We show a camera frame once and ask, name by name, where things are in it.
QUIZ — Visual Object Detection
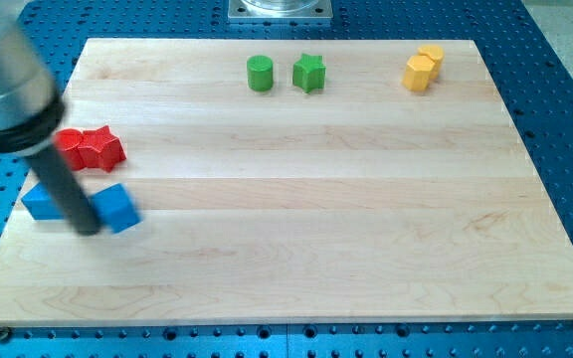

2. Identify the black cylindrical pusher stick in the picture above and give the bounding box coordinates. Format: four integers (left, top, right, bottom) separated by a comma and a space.
24, 143, 101, 236

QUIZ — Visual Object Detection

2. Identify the blue cube block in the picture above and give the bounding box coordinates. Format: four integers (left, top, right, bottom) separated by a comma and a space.
92, 184, 141, 234

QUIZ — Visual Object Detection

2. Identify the wooden board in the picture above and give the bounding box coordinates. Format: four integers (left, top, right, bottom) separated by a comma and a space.
0, 38, 573, 327

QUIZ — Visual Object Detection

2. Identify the blue block left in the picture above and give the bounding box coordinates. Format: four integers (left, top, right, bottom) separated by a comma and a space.
21, 183, 64, 221

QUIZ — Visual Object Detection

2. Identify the red star block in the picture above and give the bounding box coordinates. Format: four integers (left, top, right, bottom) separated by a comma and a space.
78, 125, 126, 172

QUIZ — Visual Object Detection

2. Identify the red cylinder block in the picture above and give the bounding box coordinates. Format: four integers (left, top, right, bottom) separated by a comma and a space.
54, 128, 86, 171

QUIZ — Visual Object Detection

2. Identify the green cylinder block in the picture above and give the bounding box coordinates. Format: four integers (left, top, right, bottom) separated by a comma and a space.
246, 55, 274, 91

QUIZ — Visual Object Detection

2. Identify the green star block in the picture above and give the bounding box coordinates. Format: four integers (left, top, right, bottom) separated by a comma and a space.
291, 53, 326, 93

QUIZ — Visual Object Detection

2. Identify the yellow hexagon block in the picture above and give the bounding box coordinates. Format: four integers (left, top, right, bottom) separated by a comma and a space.
402, 55, 435, 91

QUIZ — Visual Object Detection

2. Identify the yellow heart block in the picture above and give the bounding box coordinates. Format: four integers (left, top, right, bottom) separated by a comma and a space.
418, 44, 445, 80

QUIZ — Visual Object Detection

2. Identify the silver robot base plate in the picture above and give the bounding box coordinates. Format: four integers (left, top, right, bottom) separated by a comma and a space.
227, 0, 333, 22

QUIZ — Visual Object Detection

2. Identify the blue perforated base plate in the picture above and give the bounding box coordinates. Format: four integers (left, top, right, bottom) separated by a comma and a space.
0, 0, 573, 357

